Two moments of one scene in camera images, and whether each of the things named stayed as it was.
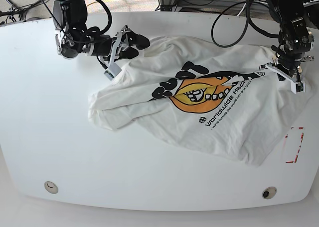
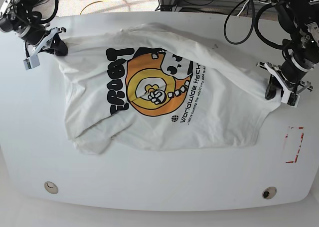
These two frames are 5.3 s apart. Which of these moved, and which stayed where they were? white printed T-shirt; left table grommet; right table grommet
Moved: white printed T-shirt
Stayed: right table grommet; left table grommet
